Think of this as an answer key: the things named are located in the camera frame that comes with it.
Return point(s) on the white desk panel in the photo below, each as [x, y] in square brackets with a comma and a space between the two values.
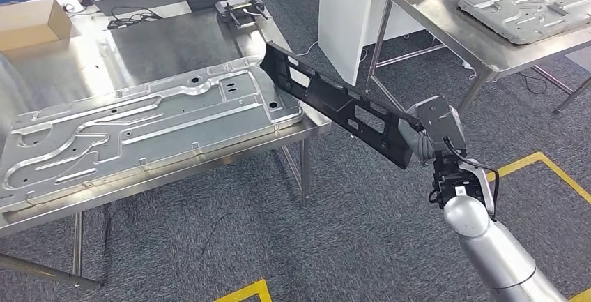
[346, 22]

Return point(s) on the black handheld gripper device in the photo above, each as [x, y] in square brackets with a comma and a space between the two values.
[240, 11]

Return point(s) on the brown cardboard box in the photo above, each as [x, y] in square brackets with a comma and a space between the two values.
[32, 25]

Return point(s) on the white desk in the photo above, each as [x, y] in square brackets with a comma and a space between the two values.
[87, 18]

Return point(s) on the steel frame table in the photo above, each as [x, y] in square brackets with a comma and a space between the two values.
[429, 13]

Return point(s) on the steel workbench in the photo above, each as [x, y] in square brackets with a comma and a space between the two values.
[175, 46]

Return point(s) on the stamped sheet metal panel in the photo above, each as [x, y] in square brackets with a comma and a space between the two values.
[138, 119]
[531, 13]

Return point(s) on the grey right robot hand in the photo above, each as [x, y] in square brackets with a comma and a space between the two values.
[415, 140]

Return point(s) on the black plastic plate bracket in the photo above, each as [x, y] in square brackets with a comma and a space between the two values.
[332, 101]

